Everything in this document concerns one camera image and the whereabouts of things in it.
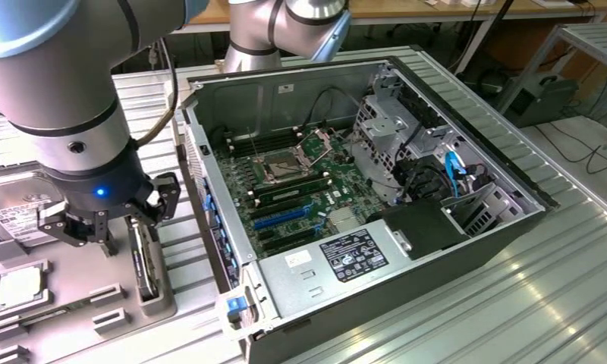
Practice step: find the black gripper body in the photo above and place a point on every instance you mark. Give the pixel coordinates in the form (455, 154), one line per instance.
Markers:
(99, 191)

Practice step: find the RAM memory stick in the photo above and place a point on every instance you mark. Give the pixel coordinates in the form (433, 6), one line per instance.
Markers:
(144, 261)

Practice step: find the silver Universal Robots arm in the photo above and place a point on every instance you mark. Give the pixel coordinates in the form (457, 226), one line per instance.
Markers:
(55, 76)

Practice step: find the black expansion slot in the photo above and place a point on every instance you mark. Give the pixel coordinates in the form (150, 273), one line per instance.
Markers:
(275, 209)
(288, 236)

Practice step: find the blue expansion slot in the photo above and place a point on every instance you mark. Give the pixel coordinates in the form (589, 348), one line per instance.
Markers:
(278, 219)

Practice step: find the black RAM slot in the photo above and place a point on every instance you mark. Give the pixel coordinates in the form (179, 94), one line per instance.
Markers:
(266, 147)
(263, 138)

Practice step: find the grey parts rack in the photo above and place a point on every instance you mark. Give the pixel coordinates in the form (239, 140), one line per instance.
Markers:
(80, 280)

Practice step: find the silver hard disk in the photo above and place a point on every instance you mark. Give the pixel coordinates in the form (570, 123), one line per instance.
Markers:
(9, 216)

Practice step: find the silver CPU chip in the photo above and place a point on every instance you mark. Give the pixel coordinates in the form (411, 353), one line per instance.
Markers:
(20, 286)

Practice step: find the thin locking lever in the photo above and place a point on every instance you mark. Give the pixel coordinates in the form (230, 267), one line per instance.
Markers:
(256, 146)

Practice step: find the loose RAM stick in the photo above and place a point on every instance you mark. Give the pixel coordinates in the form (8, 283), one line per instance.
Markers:
(43, 316)

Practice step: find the CPU socket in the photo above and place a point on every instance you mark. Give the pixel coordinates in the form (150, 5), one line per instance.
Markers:
(280, 167)

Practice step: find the installed black RAM stick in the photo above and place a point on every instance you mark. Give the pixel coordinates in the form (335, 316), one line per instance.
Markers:
(291, 192)

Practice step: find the blue case latch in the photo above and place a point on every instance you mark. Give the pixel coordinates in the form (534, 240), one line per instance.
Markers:
(235, 306)

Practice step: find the metal socket cover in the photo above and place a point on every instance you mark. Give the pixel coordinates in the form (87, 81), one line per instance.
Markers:
(320, 144)

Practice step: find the green motherboard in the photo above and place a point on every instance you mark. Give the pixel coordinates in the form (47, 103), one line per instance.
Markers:
(334, 170)

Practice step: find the small silver heatsink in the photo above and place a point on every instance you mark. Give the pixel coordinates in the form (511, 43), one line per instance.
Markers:
(346, 220)

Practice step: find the silver power supply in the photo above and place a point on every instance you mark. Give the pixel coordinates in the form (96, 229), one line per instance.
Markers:
(334, 265)

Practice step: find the silver drive cage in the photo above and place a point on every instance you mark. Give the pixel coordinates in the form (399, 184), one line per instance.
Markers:
(385, 129)

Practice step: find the black plastic shroud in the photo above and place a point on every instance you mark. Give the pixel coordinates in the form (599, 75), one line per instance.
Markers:
(422, 227)

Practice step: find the black open PC case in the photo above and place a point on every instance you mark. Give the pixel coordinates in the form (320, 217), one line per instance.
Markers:
(435, 280)

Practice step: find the silver disk bay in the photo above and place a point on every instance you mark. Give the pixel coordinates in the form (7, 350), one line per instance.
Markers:
(486, 212)

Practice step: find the wooden desk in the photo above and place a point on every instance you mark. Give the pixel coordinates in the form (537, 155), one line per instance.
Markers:
(435, 9)

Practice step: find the black box device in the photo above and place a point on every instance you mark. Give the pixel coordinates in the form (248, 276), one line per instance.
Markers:
(541, 102)

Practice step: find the metal slat side table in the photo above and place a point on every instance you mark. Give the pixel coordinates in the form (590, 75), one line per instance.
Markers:
(594, 38)

